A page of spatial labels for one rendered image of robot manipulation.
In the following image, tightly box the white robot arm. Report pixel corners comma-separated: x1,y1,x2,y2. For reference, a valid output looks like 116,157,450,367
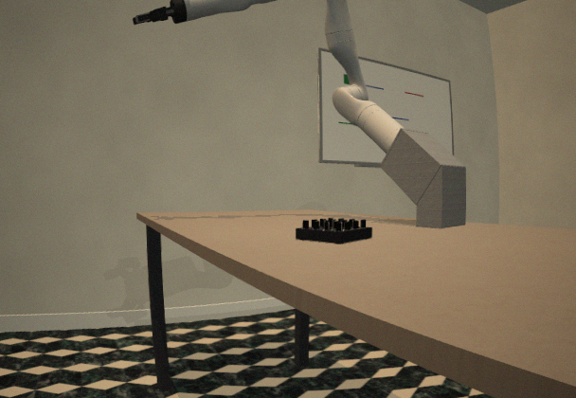
184,0,404,153

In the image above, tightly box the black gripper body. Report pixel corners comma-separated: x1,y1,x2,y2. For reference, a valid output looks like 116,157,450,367
170,0,187,24

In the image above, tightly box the black knob box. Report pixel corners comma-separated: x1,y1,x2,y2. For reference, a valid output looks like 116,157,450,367
296,218,372,244

